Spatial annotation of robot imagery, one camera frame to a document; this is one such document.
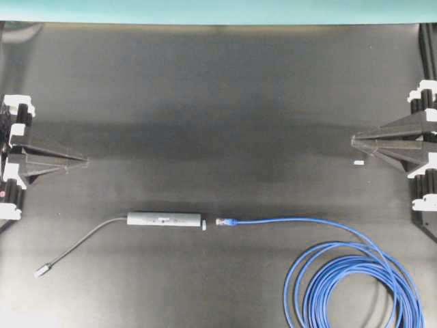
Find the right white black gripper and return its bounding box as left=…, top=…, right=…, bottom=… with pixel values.
left=351, top=80, right=436, bottom=212

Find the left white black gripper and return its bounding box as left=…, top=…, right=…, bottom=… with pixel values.
left=1, top=94, right=88, bottom=219

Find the grey USB hub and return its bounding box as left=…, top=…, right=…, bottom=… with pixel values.
left=126, top=212, right=201, bottom=228

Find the blue LAN cable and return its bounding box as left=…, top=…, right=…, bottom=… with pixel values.
left=214, top=217, right=426, bottom=328

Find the black mat on table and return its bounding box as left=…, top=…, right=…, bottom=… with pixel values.
left=1, top=23, right=436, bottom=327

